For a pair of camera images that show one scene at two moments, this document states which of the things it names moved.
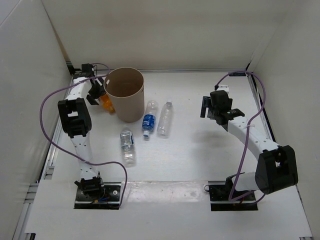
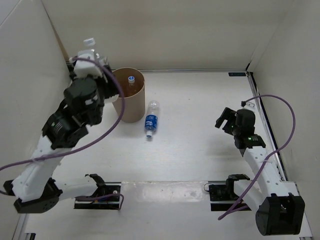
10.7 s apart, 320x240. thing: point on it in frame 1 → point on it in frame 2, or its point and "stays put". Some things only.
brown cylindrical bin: (125, 86) stays put
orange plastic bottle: (106, 103) → (131, 91)
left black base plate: (109, 199) stays put
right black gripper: (206, 103) → (228, 114)
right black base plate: (220, 192) stays put
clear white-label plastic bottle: (127, 143) → (88, 42)
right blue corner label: (237, 74) stays put
